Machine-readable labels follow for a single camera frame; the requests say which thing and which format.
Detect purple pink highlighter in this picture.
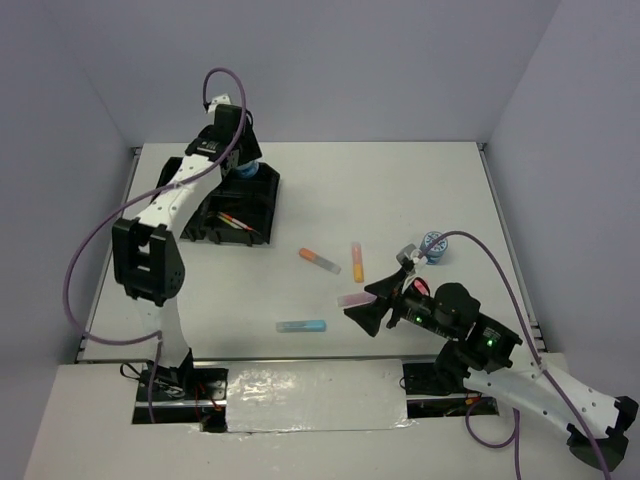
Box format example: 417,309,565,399
337,292,376,308

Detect silver foil plate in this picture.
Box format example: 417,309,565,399
226,360,411,433

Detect yellow thin pen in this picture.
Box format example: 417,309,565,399
217,214,235,228

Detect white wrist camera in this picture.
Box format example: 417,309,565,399
205,94,232,115
396,244,426,278

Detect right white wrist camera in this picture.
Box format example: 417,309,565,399
396,244,426,278

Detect pink capped glue bottle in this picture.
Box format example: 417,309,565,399
411,277,431,296

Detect orange capped highlighter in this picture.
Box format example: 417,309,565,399
299,248,341,275

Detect blue highlighter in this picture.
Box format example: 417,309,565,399
276,320,327,333

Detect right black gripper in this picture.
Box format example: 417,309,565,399
342,267,456,339

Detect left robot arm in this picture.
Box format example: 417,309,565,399
112,95,261,399

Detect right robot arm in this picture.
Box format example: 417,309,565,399
344,270,639,471

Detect black four-compartment tray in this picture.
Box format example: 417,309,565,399
137,155,280,247

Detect orange thin pen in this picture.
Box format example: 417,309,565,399
220,214,255,231

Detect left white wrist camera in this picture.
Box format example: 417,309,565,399
205,94,232,115

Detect pink orange highlighter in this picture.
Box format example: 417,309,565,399
351,242,364,283

